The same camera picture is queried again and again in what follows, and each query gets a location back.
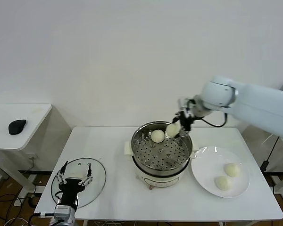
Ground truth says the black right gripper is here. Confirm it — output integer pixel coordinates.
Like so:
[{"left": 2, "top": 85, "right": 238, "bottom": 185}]
[{"left": 171, "top": 110, "right": 197, "bottom": 139}]

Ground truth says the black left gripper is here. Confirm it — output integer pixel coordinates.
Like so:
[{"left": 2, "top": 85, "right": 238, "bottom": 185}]
[{"left": 56, "top": 161, "right": 93, "bottom": 207}]

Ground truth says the white steamed baozi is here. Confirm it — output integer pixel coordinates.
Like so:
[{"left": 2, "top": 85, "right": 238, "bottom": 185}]
[
  {"left": 166, "top": 123, "right": 181, "bottom": 138},
  {"left": 214, "top": 175, "right": 233, "bottom": 191},
  {"left": 150, "top": 129, "right": 165, "bottom": 143},
  {"left": 223, "top": 162, "right": 241, "bottom": 178}
]

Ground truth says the round glass pot lid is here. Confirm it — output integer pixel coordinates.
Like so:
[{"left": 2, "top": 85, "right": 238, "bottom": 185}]
[{"left": 51, "top": 157, "right": 107, "bottom": 210}]

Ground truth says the perforated steel steamer basket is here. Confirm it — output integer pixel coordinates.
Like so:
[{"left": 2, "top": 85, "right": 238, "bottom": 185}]
[{"left": 131, "top": 121, "right": 194, "bottom": 175}]

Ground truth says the round white plate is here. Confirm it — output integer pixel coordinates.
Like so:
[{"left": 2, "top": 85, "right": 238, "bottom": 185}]
[{"left": 191, "top": 146, "right": 250, "bottom": 198}]

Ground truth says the brown round floor object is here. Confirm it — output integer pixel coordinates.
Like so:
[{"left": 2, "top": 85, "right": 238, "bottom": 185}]
[{"left": 29, "top": 196, "right": 40, "bottom": 208}]

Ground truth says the small white side table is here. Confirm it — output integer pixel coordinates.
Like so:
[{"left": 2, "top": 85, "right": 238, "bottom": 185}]
[{"left": 0, "top": 103, "right": 54, "bottom": 197}]

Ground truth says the black computer mouse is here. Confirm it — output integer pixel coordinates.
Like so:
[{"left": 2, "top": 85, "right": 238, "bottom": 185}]
[{"left": 8, "top": 119, "right": 28, "bottom": 135}]

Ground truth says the white desk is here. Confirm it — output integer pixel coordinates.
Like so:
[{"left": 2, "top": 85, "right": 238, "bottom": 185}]
[{"left": 271, "top": 137, "right": 283, "bottom": 208}]

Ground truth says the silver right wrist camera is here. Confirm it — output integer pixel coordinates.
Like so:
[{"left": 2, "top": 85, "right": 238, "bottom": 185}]
[{"left": 178, "top": 97, "right": 197, "bottom": 113}]

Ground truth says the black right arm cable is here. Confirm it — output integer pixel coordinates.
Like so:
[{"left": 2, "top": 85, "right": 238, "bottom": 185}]
[{"left": 201, "top": 113, "right": 228, "bottom": 128}]

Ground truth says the black floor cable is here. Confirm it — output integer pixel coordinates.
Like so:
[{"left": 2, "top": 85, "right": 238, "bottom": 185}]
[{"left": 0, "top": 194, "right": 31, "bottom": 214}]

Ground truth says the white cable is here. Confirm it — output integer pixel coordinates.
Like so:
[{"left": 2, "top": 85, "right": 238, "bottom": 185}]
[{"left": 260, "top": 137, "right": 272, "bottom": 150}]

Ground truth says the black power adapter cable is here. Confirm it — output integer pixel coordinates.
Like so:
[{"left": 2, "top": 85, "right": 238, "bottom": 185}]
[{"left": 260, "top": 136, "right": 281, "bottom": 173}]

